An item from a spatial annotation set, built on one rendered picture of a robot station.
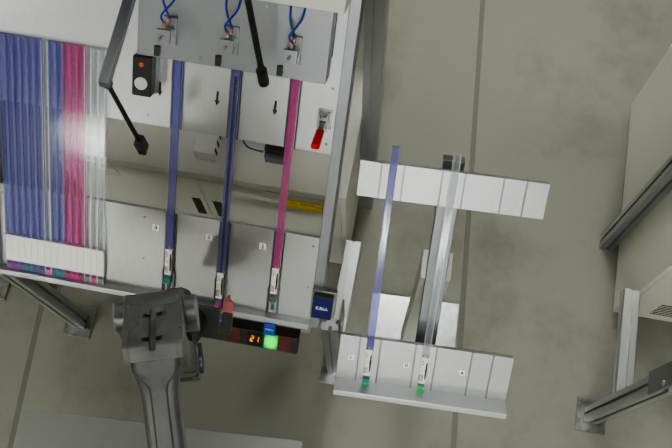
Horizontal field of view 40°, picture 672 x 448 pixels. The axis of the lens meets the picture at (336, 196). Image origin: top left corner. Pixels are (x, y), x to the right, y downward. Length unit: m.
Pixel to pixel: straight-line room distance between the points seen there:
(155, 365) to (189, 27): 0.68
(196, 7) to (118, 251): 0.57
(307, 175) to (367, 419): 0.80
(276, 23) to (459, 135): 1.32
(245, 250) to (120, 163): 0.47
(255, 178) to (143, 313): 0.94
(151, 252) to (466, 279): 1.09
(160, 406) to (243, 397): 1.42
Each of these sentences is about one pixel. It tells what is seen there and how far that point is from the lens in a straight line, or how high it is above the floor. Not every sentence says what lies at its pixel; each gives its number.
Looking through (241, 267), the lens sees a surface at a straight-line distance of 1.87.
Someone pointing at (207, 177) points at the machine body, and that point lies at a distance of 2.13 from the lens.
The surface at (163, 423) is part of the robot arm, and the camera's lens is 1.21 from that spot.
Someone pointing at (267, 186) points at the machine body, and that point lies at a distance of 2.10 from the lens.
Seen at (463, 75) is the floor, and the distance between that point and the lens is 2.92.
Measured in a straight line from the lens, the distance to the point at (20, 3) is 1.81.
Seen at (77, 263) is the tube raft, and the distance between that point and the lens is 1.97.
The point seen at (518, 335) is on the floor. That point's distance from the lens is 2.67.
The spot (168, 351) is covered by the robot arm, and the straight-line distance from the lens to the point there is 1.17.
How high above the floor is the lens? 2.58
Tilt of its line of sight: 70 degrees down
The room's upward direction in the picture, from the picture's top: 2 degrees counter-clockwise
